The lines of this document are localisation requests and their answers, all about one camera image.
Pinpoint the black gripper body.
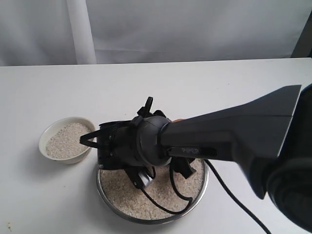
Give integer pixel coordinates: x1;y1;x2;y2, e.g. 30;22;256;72
96;109;171;181

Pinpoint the steel pan of rice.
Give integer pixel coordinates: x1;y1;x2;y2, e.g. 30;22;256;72
96;159;209;225

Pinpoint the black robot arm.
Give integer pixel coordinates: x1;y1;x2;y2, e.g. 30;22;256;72
97;85;312;231

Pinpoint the grey backdrop sheet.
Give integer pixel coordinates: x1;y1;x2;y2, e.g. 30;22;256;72
0;0;312;66

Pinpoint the brown wooden cup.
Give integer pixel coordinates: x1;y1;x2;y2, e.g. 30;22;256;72
172;118;185;122

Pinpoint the white ceramic bowl with rice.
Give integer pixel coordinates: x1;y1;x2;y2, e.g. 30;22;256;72
39;117;95;164

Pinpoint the white roll post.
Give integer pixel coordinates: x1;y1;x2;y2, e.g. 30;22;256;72
66;0;97;64

